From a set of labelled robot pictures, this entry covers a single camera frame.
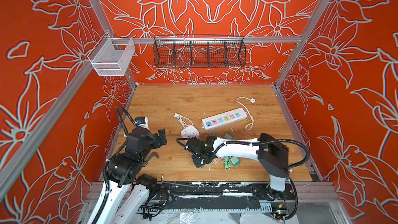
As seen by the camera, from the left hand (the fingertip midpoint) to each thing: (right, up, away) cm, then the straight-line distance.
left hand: (156, 131), depth 70 cm
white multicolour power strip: (+37, +2, +28) cm, 46 cm away
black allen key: (-5, -16, +15) cm, 23 cm away
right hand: (+18, -20, +11) cm, 29 cm away
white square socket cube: (+15, -5, +21) cm, 26 cm away
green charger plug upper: (+38, -7, +21) cm, 44 cm away
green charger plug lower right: (+39, -18, +10) cm, 44 cm away
